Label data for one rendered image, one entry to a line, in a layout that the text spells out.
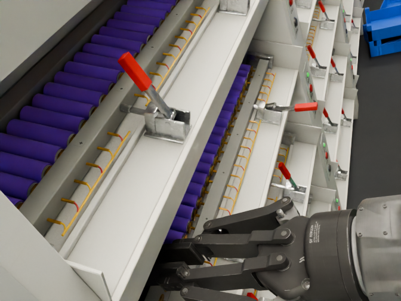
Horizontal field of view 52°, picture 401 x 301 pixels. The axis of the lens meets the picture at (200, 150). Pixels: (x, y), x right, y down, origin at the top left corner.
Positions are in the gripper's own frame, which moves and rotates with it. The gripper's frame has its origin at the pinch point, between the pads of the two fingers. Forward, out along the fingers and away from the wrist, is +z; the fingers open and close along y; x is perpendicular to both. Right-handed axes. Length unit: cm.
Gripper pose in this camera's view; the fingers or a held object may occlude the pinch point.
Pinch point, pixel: (167, 264)
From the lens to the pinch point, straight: 45.9
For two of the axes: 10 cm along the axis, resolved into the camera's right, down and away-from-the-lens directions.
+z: -8.3, 1.8, 5.3
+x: 4.8, 7.1, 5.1
